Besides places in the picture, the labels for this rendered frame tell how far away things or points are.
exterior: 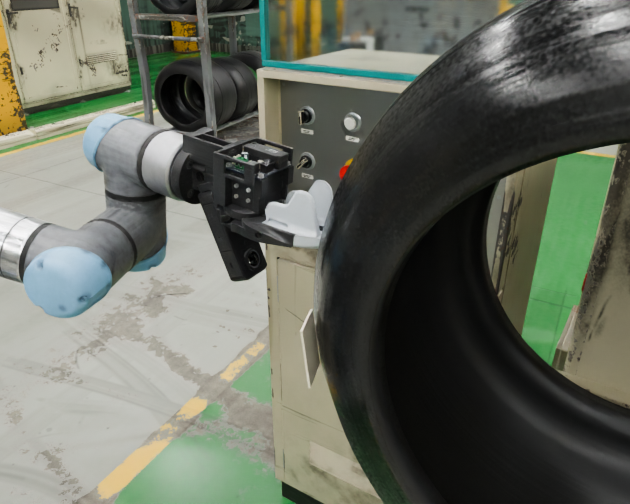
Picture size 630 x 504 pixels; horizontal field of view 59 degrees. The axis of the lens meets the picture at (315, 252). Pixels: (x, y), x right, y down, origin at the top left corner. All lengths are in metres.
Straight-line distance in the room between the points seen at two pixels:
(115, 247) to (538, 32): 0.49
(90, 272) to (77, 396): 1.76
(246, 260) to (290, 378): 0.87
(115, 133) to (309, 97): 0.58
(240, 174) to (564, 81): 0.35
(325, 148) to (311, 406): 0.68
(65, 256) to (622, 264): 0.64
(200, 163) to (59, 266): 0.18
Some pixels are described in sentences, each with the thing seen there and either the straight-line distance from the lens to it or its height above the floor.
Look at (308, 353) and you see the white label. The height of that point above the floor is 1.14.
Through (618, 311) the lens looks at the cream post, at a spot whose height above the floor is 1.06.
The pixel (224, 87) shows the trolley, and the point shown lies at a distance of 4.23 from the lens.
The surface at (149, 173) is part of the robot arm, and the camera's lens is 0.67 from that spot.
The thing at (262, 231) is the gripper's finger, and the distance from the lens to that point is 0.57.
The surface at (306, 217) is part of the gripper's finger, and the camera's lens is 0.56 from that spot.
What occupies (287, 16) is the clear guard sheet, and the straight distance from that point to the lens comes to 1.19.
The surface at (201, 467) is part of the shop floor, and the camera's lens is 1.99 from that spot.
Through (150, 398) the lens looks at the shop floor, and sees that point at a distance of 2.27.
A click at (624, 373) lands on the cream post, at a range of 0.85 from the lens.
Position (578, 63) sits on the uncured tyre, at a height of 1.41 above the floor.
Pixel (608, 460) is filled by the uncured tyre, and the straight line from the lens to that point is 0.79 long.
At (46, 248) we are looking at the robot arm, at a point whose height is 1.19.
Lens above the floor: 1.45
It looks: 27 degrees down
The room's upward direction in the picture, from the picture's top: straight up
